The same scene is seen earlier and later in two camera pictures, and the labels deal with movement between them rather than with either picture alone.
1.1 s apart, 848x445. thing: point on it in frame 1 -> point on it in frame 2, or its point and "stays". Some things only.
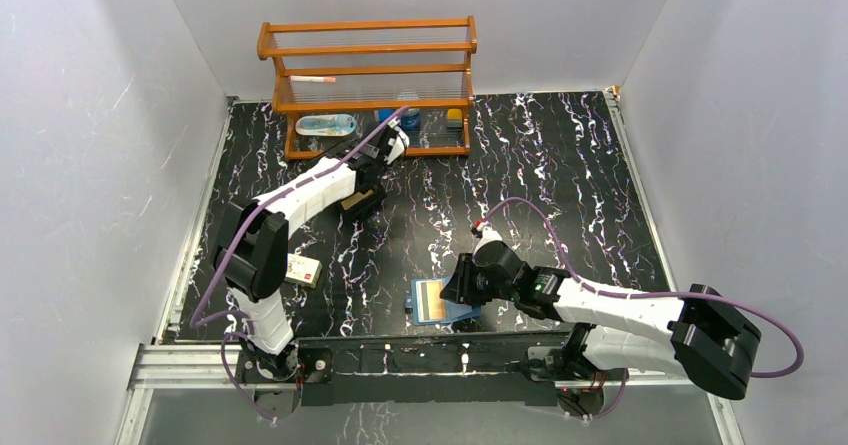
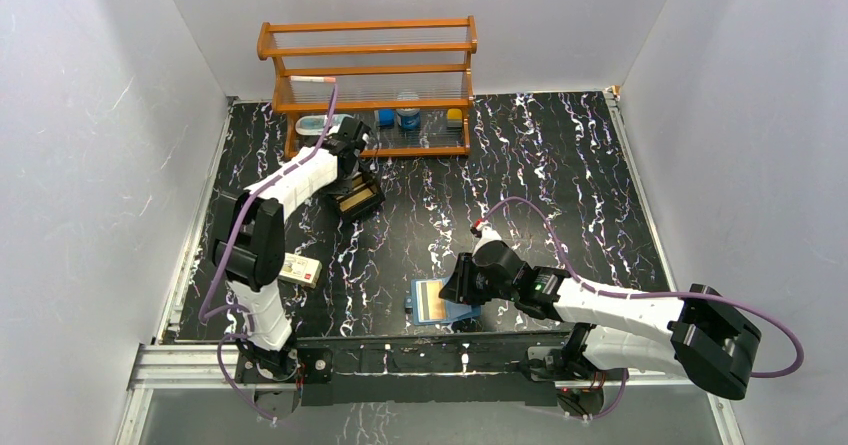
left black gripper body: x=365 y=200 -> x=357 y=190
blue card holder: x=430 y=308 stays
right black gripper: x=460 y=288 stays
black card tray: x=358 y=202 stays
